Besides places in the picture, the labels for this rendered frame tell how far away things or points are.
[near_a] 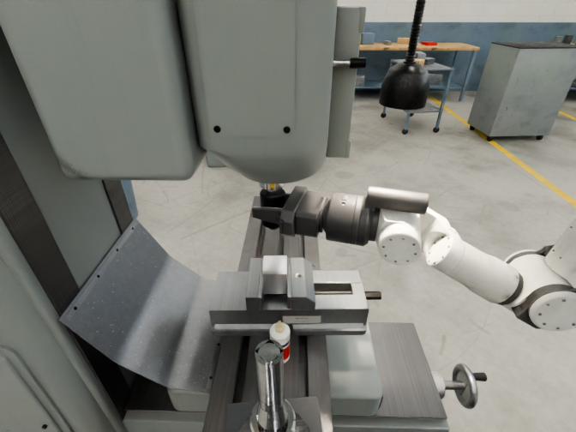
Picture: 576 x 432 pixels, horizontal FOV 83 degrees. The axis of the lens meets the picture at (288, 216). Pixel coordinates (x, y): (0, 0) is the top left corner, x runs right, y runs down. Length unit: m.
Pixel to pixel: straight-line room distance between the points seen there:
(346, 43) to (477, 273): 0.41
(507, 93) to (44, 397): 4.85
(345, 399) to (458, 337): 1.37
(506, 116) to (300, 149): 4.64
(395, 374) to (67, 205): 0.86
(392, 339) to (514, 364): 1.19
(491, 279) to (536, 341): 1.72
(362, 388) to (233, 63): 0.71
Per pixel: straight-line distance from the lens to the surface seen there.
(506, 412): 1.98
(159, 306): 0.87
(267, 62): 0.43
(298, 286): 0.71
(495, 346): 2.19
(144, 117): 0.46
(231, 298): 0.76
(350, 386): 0.85
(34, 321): 0.71
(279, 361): 0.29
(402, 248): 0.54
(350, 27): 0.51
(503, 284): 0.65
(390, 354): 1.03
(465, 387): 1.16
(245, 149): 0.46
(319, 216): 0.56
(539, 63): 5.02
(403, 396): 0.97
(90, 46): 0.46
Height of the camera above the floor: 1.56
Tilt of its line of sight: 34 degrees down
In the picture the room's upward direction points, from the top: straight up
